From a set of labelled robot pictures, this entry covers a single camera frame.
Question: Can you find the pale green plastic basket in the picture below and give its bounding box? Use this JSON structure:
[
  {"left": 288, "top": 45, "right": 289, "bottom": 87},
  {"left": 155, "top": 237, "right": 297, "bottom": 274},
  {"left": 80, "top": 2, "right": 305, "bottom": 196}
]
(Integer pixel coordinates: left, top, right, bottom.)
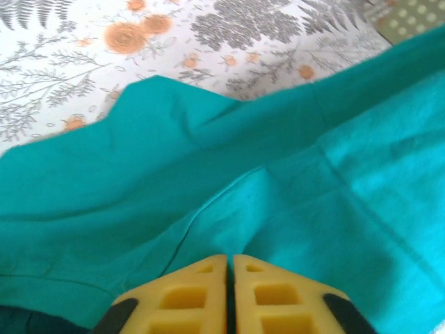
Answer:
[{"left": 361, "top": 0, "right": 445, "bottom": 40}]

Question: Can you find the teal t-shirt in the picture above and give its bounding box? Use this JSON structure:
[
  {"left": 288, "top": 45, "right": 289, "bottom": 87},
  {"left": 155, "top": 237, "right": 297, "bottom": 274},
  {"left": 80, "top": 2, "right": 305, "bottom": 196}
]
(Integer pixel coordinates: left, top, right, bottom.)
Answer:
[{"left": 0, "top": 24, "right": 445, "bottom": 334}]

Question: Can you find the floral table cover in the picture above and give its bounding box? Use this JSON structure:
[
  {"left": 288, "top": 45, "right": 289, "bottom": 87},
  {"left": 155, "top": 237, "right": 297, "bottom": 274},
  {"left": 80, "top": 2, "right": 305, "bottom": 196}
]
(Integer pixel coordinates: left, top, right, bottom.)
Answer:
[{"left": 0, "top": 0, "right": 397, "bottom": 157}]

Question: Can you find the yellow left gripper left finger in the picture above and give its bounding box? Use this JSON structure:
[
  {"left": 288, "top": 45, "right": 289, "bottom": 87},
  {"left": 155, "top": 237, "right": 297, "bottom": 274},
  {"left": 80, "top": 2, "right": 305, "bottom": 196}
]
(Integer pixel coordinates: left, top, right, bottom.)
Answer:
[{"left": 92, "top": 253, "right": 229, "bottom": 334}]

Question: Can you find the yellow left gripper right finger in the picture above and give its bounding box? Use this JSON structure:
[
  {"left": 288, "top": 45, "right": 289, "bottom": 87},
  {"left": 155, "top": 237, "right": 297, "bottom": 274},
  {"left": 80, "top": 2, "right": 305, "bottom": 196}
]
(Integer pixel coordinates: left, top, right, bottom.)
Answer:
[{"left": 232, "top": 254, "right": 378, "bottom": 334}]

